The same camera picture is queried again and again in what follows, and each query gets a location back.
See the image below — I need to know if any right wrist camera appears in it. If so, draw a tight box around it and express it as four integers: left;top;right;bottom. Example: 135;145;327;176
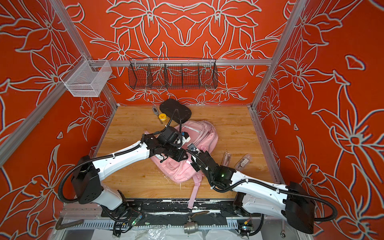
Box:
188;144;199;152

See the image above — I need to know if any metal ball valve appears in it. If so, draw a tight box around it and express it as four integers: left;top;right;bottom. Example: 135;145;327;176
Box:
184;211;209;235

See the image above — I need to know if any clear eraser box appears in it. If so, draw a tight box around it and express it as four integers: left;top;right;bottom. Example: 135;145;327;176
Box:
235;154;252;172

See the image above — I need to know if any black wire wall basket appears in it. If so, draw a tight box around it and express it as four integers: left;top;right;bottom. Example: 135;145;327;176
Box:
128;58;219;90

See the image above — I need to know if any black pencil case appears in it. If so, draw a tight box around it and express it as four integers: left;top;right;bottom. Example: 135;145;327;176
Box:
160;99;192;124

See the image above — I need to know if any rusty metal bracket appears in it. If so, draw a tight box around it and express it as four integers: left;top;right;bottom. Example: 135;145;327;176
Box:
55;218;85;230

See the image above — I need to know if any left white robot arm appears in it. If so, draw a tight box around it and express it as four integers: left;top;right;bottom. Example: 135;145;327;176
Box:
58;132;191;211

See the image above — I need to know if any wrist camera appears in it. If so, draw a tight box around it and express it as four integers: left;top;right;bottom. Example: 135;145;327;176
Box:
188;144;199;152
157;126;191;148

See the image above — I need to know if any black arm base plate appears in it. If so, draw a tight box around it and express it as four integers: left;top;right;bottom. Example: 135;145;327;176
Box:
101;197;262;218

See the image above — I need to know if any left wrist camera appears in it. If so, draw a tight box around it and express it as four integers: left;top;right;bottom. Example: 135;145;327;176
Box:
157;126;191;148

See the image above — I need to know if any white cable duct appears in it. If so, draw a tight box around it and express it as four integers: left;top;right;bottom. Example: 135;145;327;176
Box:
66;218;239;231

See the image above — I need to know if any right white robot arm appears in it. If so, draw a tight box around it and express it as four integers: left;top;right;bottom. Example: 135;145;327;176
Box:
187;149;338;234

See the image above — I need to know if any pink student backpack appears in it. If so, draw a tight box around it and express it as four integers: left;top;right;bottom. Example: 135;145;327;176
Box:
143;121;219;209

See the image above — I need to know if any white wire wall basket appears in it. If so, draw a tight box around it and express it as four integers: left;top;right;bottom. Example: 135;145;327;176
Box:
60;55;112;98

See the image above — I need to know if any yellow tape roll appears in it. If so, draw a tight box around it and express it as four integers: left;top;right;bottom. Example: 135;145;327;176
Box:
159;113;168;122

